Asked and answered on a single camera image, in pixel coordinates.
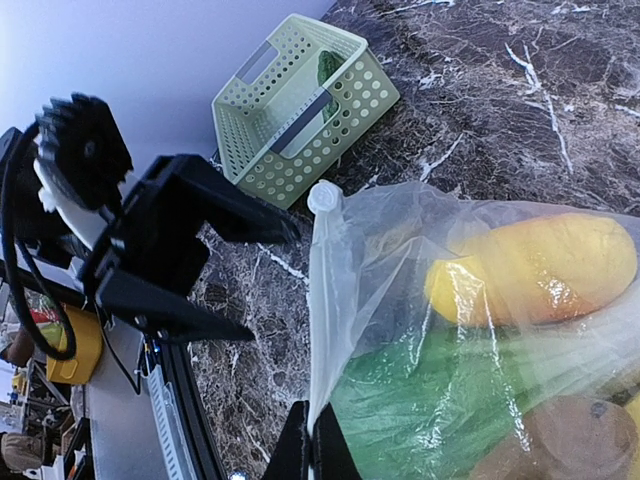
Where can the clear zip top bag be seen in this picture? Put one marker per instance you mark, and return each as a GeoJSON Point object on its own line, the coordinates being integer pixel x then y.
{"type": "Point", "coordinates": [369, 257]}

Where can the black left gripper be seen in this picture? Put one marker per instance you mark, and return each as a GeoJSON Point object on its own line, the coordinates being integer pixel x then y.
{"type": "Point", "coordinates": [145, 263]}

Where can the black front rail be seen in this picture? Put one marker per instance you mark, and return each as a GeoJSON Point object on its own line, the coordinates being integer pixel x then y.
{"type": "Point", "coordinates": [175, 363]}

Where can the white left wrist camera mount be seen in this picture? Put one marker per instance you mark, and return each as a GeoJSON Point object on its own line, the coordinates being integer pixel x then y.
{"type": "Point", "coordinates": [86, 225]}

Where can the grey slotted cable duct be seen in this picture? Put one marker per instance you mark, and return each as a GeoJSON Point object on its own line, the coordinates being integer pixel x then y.
{"type": "Point", "coordinates": [174, 448]}

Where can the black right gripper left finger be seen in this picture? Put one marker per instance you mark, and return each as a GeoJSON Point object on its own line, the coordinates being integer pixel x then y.
{"type": "Point", "coordinates": [291, 457]}

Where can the brown fake food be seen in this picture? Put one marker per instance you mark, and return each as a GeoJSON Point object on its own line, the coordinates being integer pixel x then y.
{"type": "Point", "coordinates": [567, 437]}

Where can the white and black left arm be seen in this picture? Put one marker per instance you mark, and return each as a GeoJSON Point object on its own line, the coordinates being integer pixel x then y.
{"type": "Point", "coordinates": [79, 144]}

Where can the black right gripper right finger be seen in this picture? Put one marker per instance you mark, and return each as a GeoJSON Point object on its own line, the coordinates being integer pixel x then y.
{"type": "Point", "coordinates": [332, 459]}

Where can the green fake vegetable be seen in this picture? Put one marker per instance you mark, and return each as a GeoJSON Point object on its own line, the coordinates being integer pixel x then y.
{"type": "Point", "coordinates": [431, 408]}

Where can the orange yellow fake mango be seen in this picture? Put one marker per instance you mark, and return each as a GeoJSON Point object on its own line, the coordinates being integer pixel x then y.
{"type": "Point", "coordinates": [538, 271]}

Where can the light green perforated basket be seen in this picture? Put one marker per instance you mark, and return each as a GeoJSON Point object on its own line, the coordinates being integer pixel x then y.
{"type": "Point", "coordinates": [305, 96]}

